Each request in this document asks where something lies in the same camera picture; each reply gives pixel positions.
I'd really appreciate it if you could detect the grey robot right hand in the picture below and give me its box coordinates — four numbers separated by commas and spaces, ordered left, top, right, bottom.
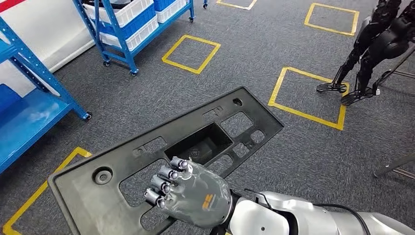
143, 156, 234, 230

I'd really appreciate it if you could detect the black plastic panel part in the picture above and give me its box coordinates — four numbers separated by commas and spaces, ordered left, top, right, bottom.
47, 86, 285, 235

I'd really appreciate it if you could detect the blue metal shelf rack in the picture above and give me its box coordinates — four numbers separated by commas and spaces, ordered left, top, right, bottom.
0, 16, 93, 174

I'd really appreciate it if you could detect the white plastic bin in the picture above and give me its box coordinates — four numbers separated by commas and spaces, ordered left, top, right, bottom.
82, 0, 155, 28
155, 0, 188, 24
99, 16, 160, 52

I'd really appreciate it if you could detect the blue wheeled cart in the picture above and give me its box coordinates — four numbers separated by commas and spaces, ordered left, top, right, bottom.
71, 0, 208, 77

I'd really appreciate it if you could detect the blue plastic bin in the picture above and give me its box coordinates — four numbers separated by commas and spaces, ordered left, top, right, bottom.
0, 83, 23, 114
98, 4, 156, 40
153, 0, 177, 12

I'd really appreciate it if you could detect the grey metal stand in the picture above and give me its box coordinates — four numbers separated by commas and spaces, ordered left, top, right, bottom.
372, 44, 415, 181

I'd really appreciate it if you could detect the red barrier belt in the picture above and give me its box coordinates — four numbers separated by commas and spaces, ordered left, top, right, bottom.
0, 0, 26, 13

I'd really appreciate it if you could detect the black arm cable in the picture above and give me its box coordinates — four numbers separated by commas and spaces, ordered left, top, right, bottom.
313, 203, 372, 235

